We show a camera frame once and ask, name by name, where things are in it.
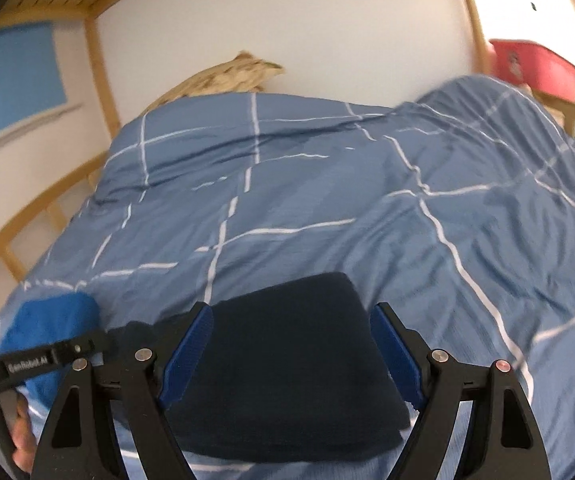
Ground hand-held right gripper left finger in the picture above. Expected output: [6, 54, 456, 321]
[32, 301, 214, 480]

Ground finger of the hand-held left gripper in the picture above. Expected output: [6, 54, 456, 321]
[0, 327, 118, 378]

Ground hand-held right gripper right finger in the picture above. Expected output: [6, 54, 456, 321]
[371, 302, 552, 480]

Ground dark navy pants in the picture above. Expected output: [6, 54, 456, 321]
[112, 272, 413, 461]

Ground person's left hand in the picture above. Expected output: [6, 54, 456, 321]
[0, 392, 36, 473]

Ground folded blue towel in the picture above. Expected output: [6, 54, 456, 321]
[0, 292, 101, 411]

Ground white window sill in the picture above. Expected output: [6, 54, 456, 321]
[0, 102, 84, 163]

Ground blue checked duvet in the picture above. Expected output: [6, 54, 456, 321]
[0, 75, 575, 480]

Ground blue window blind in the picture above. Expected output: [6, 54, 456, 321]
[0, 22, 68, 151]

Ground beige floral pillow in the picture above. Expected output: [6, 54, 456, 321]
[145, 51, 284, 111]

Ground red storage bin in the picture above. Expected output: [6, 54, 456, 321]
[489, 38, 575, 103]

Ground wooden bunk bed frame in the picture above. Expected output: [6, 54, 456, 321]
[0, 0, 575, 281]

